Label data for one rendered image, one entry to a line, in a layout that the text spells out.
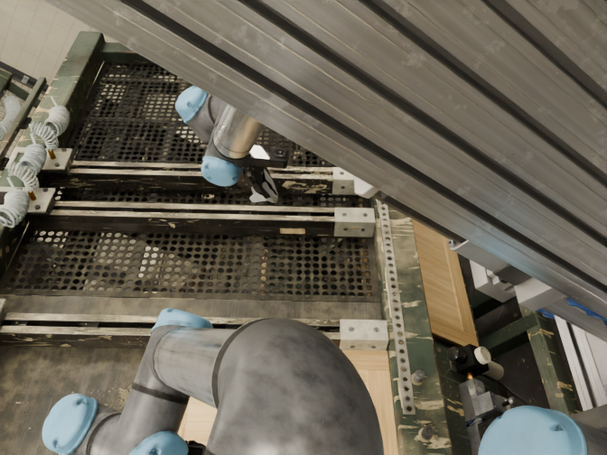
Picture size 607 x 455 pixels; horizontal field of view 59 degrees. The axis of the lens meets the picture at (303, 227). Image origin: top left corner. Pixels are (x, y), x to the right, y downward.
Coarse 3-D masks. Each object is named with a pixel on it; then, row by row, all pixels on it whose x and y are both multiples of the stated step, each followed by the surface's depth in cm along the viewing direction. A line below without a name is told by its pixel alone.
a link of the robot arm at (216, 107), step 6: (210, 96) 112; (210, 102) 110; (216, 102) 109; (222, 102) 108; (210, 108) 110; (216, 108) 109; (222, 108) 107; (210, 114) 110; (216, 114) 110; (222, 114) 106; (216, 120) 107
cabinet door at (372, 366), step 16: (352, 352) 142; (368, 352) 142; (384, 352) 142; (368, 368) 139; (384, 368) 139; (368, 384) 136; (384, 384) 136; (192, 400) 132; (384, 400) 133; (192, 416) 129; (208, 416) 130; (384, 416) 131; (192, 432) 127; (208, 432) 127; (384, 432) 128; (384, 448) 126
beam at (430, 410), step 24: (408, 240) 164; (384, 264) 158; (408, 264) 158; (384, 288) 152; (408, 288) 152; (384, 312) 149; (408, 312) 147; (408, 336) 142; (432, 336) 142; (432, 360) 138; (432, 384) 133; (432, 408) 129; (408, 432) 125
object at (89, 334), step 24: (0, 312) 137; (0, 336) 138; (24, 336) 138; (48, 336) 138; (72, 336) 138; (96, 336) 138; (120, 336) 138; (144, 336) 138; (336, 336) 139; (360, 336) 139; (384, 336) 139
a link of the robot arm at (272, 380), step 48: (192, 336) 56; (240, 336) 40; (288, 336) 37; (144, 384) 66; (192, 384) 50; (240, 384) 34; (288, 384) 33; (336, 384) 33; (240, 432) 31; (288, 432) 30; (336, 432) 31
